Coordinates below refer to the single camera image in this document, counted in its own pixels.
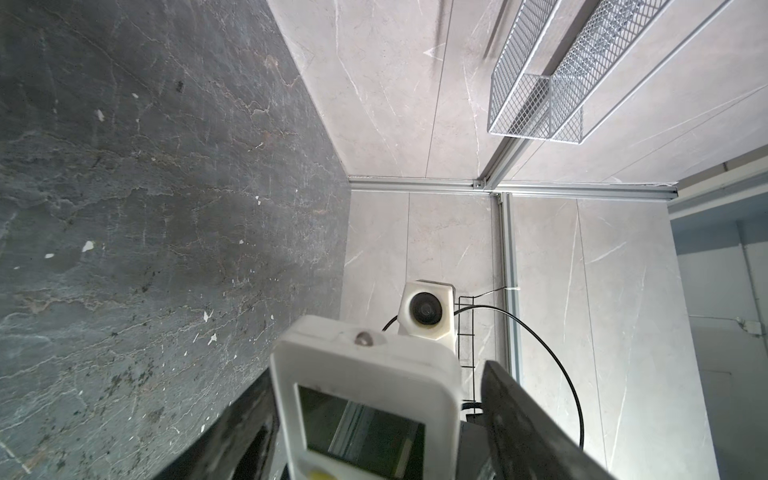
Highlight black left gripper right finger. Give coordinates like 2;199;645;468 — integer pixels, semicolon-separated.
481;361;612;479

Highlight white remote control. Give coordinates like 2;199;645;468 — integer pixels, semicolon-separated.
269;316;462;479

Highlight thin black right cable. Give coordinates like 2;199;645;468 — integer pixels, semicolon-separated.
382;304;586;450

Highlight white wire mesh basket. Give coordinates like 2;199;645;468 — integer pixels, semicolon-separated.
487;1;669;145

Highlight black wire hook rack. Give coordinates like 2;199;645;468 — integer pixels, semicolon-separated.
455;286;522;425

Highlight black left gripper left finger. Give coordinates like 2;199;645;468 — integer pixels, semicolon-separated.
155;371;279;479

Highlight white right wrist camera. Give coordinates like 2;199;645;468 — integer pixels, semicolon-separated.
397;280;458;354

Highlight aluminium frame profile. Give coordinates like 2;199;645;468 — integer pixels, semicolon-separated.
347;134;679;385

